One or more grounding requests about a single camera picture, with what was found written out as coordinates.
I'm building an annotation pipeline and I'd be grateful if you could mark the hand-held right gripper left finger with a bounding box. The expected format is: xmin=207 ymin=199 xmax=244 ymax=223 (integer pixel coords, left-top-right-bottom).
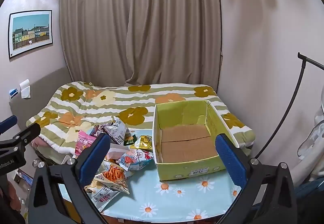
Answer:
xmin=27 ymin=133 xmax=111 ymax=224

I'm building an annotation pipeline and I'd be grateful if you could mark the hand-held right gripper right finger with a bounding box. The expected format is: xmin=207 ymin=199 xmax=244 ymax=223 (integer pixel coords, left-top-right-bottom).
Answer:
xmin=215 ymin=134 xmax=298 ymax=224

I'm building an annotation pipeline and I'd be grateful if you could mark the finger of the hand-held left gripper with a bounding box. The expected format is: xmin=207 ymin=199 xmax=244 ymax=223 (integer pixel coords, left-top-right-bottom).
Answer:
xmin=0 ymin=115 xmax=18 ymax=135
xmin=0 ymin=123 xmax=41 ymax=155

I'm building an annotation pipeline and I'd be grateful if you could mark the pale pink snack packet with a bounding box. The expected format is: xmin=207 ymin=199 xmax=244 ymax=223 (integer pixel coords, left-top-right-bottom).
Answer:
xmin=106 ymin=143 xmax=128 ymax=162

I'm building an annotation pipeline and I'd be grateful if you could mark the yellow-green cardboard box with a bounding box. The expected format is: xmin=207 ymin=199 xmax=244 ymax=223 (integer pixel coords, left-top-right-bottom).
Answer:
xmin=152 ymin=100 xmax=240 ymax=181

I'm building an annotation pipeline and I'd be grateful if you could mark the bright pink snack packet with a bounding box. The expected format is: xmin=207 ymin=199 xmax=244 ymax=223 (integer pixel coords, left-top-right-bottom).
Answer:
xmin=73 ymin=130 xmax=98 ymax=159

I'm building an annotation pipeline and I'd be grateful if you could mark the pink cloth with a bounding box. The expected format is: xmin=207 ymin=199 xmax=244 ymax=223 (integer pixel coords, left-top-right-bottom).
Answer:
xmin=32 ymin=136 xmax=55 ymax=155

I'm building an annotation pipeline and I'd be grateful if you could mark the white plastic object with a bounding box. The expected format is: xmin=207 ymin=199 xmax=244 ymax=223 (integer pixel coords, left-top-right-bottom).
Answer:
xmin=59 ymin=154 xmax=78 ymax=167

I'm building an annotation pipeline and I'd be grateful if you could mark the orange sticks snack packet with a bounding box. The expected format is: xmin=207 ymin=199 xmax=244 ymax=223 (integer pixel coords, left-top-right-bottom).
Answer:
xmin=94 ymin=161 xmax=130 ymax=193

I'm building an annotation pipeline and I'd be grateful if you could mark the dark purple snack packet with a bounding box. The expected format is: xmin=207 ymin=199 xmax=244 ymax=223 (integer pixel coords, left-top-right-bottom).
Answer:
xmin=90 ymin=125 xmax=108 ymax=137

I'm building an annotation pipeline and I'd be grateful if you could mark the white grey snack packet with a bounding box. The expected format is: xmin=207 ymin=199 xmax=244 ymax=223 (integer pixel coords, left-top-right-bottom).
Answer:
xmin=101 ymin=116 xmax=132 ymax=145

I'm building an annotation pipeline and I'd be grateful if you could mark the green snack packet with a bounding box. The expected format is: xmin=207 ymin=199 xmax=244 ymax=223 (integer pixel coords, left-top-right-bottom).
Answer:
xmin=126 ymin=135 xmax=138 ymax=149

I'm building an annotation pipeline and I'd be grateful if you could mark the light blue snack packet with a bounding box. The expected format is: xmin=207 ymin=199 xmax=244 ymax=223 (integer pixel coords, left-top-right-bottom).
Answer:
xmin=118 ymin=149 xmax=154 ymax=172

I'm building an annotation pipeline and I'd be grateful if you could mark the white red-lettered snack packet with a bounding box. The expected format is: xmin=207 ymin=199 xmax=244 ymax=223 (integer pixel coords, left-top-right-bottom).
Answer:
xmin=91 ymin=185 xmax=120 ymax=214

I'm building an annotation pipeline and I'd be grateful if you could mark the gold snack packet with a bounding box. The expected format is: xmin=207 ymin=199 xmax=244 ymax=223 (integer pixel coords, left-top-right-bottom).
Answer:
xmin=130 ymin=135 xmax=153 ymax=152

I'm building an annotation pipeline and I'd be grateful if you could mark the striped floral blanket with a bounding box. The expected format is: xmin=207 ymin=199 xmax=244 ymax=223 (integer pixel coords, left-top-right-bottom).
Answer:
xmin=26 ymin=81 xmax=256 ymax=150

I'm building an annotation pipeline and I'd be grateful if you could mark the daisy print tablecloth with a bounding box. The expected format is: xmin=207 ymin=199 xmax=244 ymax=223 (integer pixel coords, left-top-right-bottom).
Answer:
xmin=61 ymin=126 xmax=242 ymax=223

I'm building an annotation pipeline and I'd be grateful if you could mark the blue cloth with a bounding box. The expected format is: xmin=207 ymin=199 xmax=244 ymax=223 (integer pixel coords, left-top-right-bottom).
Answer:
xmin=294 ymin=177 xmax=324 ymax=205

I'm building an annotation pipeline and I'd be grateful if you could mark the white hanging garment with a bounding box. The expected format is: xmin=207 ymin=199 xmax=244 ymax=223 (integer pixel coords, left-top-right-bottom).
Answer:
xmin=297 ymin=95 xmax=324 ymax=181

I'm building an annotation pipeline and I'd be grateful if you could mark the beige curtain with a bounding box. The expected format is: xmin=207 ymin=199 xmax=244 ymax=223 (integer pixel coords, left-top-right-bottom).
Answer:
xmin=59 ymin=0 xmax=223 ymax=86

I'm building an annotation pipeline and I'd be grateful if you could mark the white wall paper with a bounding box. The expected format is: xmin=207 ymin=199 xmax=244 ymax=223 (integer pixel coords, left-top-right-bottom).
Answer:
xmin=19 ymin=79 xmax=31 ymax=99

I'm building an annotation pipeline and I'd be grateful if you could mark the framed wall poster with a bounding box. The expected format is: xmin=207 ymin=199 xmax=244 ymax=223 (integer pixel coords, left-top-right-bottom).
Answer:
xmin=8 ymin=10 xmax=53 ymax=59

